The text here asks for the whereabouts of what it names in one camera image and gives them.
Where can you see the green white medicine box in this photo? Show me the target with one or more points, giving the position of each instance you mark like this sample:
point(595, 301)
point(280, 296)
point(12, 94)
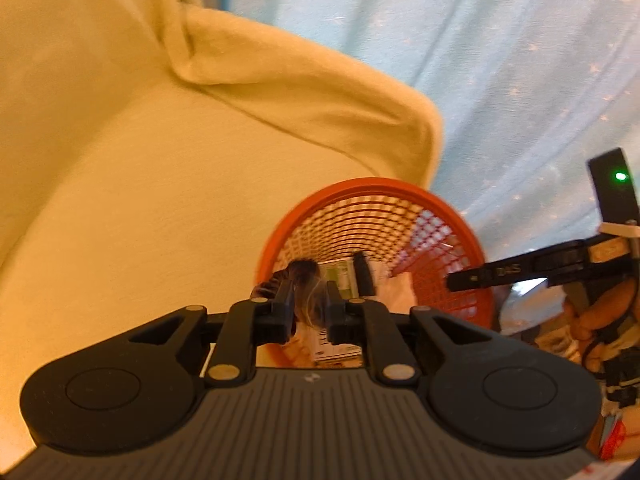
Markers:
point(341, 271)

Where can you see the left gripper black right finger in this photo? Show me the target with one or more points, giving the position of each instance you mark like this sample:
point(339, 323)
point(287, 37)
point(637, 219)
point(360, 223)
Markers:
point(486, 390)

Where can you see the white mesh sock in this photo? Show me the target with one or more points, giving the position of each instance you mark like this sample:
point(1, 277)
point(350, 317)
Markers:
point(395, 291)

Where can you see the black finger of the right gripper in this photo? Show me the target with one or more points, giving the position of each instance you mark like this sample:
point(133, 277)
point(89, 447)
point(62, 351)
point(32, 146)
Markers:
point(503, 272)

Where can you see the white bird ointment box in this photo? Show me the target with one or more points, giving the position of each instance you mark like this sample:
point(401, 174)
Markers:
point(326, 354)

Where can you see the light blue star curtain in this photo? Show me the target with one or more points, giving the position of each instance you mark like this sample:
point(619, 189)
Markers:
point(529, 90)

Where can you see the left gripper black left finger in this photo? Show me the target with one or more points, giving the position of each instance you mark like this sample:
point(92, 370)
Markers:
point(138, 387)

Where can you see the orange mesh waste basket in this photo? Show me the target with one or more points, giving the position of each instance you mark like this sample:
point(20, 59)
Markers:
point(392, 221)

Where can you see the black camera box, green LED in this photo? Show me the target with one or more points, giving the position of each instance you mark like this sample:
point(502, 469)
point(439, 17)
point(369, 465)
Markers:
point(614, 187)

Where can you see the black ointment tube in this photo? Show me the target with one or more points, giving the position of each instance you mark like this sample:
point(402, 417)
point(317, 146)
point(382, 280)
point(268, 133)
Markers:
point(363, 274)

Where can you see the person's right hand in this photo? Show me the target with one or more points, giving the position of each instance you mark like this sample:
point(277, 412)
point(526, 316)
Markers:
point(608, 308)

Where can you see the yellow sofa cover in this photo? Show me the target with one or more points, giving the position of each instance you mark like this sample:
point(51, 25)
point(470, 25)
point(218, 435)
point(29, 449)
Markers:
point(148, 149)

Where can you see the dark brown hair scrunchie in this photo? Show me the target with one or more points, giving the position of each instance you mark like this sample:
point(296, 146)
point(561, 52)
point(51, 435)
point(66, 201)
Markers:
point(308, 287)

